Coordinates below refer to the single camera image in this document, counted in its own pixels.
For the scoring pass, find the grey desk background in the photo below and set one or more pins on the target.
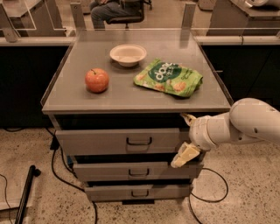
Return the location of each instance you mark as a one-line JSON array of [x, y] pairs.
[[245, 18], [33, 18]]

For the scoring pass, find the white bowl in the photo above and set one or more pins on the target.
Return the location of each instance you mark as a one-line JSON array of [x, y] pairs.
[[128, 55]]

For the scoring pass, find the black office chair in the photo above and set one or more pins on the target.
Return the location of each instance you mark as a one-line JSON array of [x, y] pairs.
[[136, 18]]

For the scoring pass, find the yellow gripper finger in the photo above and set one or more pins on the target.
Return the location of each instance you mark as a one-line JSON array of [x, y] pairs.
[[189, 119], [186, 153]]

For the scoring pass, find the grey bottom drawer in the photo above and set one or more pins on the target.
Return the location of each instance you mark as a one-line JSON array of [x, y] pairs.
[[137, 192]]

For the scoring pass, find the grey drawer cabinet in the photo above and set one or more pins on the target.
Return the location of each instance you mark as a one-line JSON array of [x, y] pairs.
[[123, 105]]

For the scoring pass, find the grey desk left background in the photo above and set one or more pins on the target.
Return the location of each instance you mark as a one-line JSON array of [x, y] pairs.
[[33, 18]]

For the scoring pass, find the black pole on floor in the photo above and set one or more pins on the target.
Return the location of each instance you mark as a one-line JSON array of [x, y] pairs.
[[33, 172]]

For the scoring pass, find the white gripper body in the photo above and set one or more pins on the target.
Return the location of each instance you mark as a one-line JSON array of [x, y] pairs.
[[198, 135]]

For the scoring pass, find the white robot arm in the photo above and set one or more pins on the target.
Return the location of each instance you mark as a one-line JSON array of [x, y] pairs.
[[249, 120]]

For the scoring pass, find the grey desk right background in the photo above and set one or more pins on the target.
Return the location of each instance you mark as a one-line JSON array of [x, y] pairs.
[[245, 18]]

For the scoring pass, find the seated person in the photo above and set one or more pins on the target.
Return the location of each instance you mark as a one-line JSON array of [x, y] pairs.
[[103, 10]]

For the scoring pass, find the grey top drawer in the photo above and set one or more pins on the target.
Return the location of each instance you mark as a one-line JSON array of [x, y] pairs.
[[121, 141]]

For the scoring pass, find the grey drawer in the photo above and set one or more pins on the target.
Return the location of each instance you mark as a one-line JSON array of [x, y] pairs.
[[137, 192], [136, 171], [121, 141]]

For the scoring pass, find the red apple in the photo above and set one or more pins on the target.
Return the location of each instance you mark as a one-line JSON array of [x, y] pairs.
[[96, 80]]

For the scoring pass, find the green chip bag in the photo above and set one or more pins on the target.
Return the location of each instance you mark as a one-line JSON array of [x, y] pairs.
[[169, 78]]

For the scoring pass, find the grey middle drawer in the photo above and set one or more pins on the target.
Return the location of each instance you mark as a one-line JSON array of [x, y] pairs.
[[136, 171]]

